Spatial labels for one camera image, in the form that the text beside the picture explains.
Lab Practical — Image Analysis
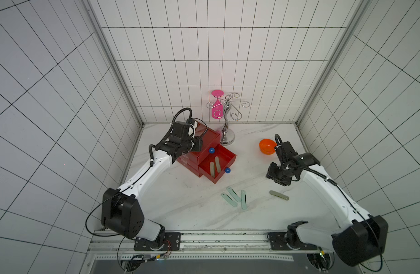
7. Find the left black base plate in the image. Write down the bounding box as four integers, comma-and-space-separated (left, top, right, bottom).
133, 232, 181, 253

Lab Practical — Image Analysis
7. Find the olive fruit knife bottom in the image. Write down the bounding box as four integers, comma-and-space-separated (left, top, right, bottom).
269, 190, 290, 200

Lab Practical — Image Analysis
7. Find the aluminium mounting rail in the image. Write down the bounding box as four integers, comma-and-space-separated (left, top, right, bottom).
88, 230, 332, 257

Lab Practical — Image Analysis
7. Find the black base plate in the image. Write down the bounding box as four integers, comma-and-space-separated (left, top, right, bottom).
267, 232, 318, 251
133, 232, 181, 253

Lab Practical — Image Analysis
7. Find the pink plastic goblet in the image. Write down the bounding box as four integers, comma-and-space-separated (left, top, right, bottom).
211, 90, 224, 119

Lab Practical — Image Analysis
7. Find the olive fruit knife top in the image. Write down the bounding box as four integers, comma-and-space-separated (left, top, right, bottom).
210, 162, 216, 178

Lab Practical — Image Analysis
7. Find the orange plastic bowl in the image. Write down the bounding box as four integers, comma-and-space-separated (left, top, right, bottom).
259, 139, 277, 155

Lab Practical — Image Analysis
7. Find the mint fruit knife right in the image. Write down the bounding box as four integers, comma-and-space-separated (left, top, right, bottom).
241, 190, 248, 210

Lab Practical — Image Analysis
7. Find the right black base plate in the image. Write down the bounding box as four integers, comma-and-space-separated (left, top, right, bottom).
267, 232, 318, 251

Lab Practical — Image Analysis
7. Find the silver wire cup rack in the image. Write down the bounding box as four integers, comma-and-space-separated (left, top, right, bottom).
207, 92, 251, 146

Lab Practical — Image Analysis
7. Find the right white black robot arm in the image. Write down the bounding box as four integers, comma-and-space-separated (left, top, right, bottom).
266, 135, 388, 267

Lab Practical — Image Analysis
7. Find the olive fruit knife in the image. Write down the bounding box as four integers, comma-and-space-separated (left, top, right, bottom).
269, 190, 290, 200
215, 156, 221, 174
210, 162, 216, 178

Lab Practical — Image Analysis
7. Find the red plastic drawer cabinet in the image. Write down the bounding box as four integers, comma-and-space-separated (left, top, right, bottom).
177, 123, 221, 178

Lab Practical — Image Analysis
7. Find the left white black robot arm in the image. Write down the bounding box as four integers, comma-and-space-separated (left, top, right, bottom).
101, 118, 202, 242

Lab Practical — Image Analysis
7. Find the mint fruit knife left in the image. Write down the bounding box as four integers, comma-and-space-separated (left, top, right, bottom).
221, 192, 237, 207

